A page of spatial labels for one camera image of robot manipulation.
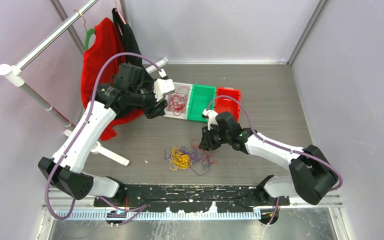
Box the green hanger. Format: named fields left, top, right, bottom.
left=84, top=28, right=96, bottom=51

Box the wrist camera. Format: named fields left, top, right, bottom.
left=153, top=68, right=176, bottom=102
left=201, top=109, right=218, bottom=131

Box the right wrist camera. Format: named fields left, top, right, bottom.
left=201, top=109, right=218, bottom=131

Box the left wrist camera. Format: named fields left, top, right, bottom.
left=153, top=68, right=176, bottom=102

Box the white clothes rack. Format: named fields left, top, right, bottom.
left=0, top=0, right=169, bottom=167

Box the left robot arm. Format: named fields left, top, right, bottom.
left=38, top=63, right=175, bottom=207

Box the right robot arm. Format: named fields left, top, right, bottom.
left=199, top=110, right=341, bottom=206

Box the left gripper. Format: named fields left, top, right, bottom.
left=128, top=79, right=168, bottom=118

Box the purple wire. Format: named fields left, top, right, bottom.
left=164, top=145, right=213, bottom=176

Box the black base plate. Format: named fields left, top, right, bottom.
left=109, top=184, right=276, bottom=213

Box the white plastic bin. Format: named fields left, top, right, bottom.
left=164, top=82, right=193, bottom=120

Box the black shirt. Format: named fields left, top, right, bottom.
left=111, top=8, right=141, bottom=55

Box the red shirt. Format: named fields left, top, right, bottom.
left=80, top=17, right=143, bottom=141

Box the red wire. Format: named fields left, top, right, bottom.
left=166, top=86, right=191, bottom=117
left=189, top=139, right=218, bottom=167

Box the red plastic bin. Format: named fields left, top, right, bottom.
left=214, top=87, right=241, bottom=122

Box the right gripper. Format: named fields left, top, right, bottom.
left=199, top=123, right=231, bottom=151

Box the green plastic bin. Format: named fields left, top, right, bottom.
left=187, top=84, right=217, bottom=123

